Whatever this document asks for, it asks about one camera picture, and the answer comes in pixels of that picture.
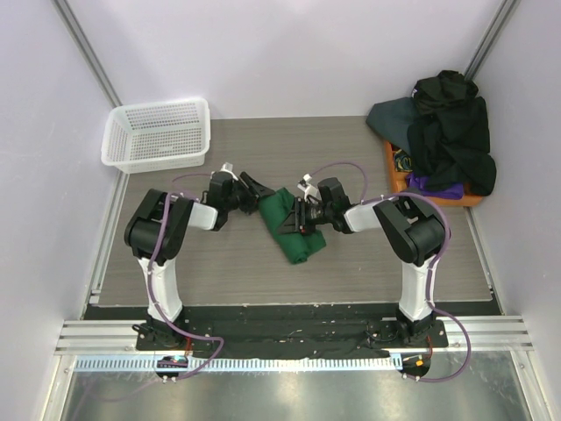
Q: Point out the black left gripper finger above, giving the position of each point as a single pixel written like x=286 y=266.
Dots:
x=248 y=203
x=255 y=188

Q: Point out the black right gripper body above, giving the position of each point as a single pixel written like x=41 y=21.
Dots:
x=299 y=215

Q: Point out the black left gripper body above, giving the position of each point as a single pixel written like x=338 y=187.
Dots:
x=238 y=189

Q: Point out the green t shirt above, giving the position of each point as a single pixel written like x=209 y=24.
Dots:
x=296 y=247

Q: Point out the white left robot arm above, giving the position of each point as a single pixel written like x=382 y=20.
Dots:
x=158 y=226

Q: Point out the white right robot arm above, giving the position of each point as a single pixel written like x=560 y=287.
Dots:
x=414 y=227

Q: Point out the orange tray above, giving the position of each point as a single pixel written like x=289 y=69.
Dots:
x=398 y=183

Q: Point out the white plastic basket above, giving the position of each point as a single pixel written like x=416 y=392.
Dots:
x=156 y=136

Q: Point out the patterned cloth in tray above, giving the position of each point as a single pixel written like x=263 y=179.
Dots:
x=402 y=161

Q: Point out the purple t shirt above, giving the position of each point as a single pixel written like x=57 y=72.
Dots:
x=453 y=191

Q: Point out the dark teal t shirt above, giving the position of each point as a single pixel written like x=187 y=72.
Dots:
x=391 y=120

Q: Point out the black t shirt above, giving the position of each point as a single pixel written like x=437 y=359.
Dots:
x=451 y=138

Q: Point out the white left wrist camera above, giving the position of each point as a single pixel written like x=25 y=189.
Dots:
x=227 y=168

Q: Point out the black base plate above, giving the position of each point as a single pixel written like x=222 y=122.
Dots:
x=281 y=331

